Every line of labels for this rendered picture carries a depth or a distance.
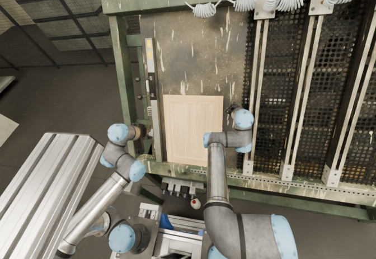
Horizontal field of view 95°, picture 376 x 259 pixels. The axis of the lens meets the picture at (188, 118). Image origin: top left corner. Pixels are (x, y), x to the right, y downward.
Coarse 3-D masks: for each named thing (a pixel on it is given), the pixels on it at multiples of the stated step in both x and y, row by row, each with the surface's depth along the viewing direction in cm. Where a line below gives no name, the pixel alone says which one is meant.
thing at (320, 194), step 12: (144, 156) 154; (156, 168) 146; (168, 168) 143; (180, 168) 140; (192, 168) 137; (204, 168) 134; (228, 168) 134; (204, 180) 137; (228, 180) 132; (240, 180) 129; (300, 180) 119; (312, 180) 118; (288, 192) 123; (300, 192) 120; (312, 192) 118; (324, 192) 116; (336, 192) 114; (372, 192) 108; (360, 204) 113; (372, 204) 111
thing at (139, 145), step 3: (141, 135) 89; (141, 138) 89; (135, 141) 90; (138, 141) 89; (141, 141) 89; (135, 144) 91; (138, 144) 90; (141, 144) 90; (135, 147) 91; (138, 147) 91; (141, 147) 90; (135, 150) 93; (138, 150) 92; (141, 150) 92; (144, 150) 94; (138, 153) 92; (141, 153) 92
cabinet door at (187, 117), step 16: (176, 96) 125; (192, 96) 122; (208, 96) 119; (176, 112) 129; (192, 112) 126; (208, 112) 123; (176, 128) 133; (192, 128) 130; (208, 128) 127; (176, 144) 138; (192, 144) 134; (176, 160) 142; (192, 160) 138
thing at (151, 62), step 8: (152, 40) 115; (152, 48) 116; (152, 56) 118; (152, 64) 120; (152, 104) 129; (152, 112) 131; (160, 120) 136; (160, 128) 137; (160, 136) 138; (160, 144) 139; (160, 152) 141; (160, 160) 144
